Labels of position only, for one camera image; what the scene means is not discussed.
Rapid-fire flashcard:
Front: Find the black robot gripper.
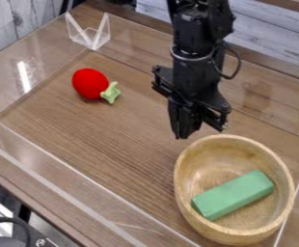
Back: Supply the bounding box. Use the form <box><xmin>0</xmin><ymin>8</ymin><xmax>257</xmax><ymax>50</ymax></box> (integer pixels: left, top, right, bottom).
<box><xmin>152</xmin><ymin>47</ymin><xmax>232</xmax><ymax>139</ymax></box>

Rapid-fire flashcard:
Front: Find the green rectangular block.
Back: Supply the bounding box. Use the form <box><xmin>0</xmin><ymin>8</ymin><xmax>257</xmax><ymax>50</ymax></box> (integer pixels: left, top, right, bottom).
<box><xmin>191</xmin><ymin>170</ymin><xmax>275</xmax><ymax>221</ymax></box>

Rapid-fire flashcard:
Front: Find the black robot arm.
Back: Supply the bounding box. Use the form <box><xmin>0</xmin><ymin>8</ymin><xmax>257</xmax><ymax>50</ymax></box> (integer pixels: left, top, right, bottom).
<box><xmin>152</xmin><ymin>0</ymin><xmax>236</xmax><ymax>139</ymax></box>

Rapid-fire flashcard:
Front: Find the brown wooden bowl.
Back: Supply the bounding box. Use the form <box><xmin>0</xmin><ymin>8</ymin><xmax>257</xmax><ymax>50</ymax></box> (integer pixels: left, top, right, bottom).
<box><xmin>173</xmin><ymin>134</ymin><xmax>295</xmax><ymax>246</ymax></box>

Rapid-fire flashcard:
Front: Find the red plush strawberry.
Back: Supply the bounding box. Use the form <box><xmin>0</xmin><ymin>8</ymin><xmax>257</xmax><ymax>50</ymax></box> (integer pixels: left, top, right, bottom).
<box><xmin>72</xmin><ymin>68</ymin><xmax>121</xmax><ymax>104</ymax></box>

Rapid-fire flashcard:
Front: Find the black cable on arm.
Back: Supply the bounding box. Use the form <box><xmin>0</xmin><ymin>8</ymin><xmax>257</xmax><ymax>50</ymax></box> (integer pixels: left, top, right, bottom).
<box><xmin>209</xmin><ymin>41</ymin><xmax>243</xmax><ymax>81</ymax></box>

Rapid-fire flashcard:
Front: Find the clear acrylic corner bracket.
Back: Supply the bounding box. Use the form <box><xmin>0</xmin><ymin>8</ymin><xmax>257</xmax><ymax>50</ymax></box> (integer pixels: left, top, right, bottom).
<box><xmin>64</xmin><ymin>13</ymin><xmax>110</xmax><ymax>51</ymax></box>

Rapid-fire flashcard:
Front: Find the clear acrylic tray wall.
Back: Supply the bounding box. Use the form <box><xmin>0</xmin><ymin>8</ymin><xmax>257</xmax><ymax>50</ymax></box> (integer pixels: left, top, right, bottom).
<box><xmin>0</xmin><ymin>109</ymin><xmax>299</xmax><ymax>247</ymax></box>

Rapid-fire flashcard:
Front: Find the black cable at bottom left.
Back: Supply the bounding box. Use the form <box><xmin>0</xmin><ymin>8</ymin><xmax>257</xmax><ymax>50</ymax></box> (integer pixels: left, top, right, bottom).
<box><xmin>0</xmin><ymin>216</ymin><xmax>30</xmax><ymax>247</ymax></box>

